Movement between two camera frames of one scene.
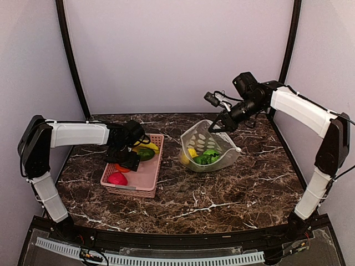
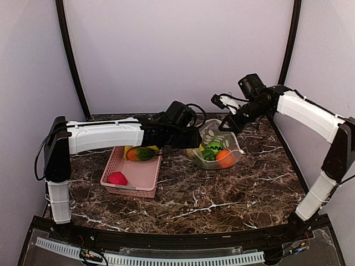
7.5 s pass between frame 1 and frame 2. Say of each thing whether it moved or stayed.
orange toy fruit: moved
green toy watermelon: moved
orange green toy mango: stayed
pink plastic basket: stayed
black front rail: stayed
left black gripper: moved
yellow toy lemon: moved
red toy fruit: stayed
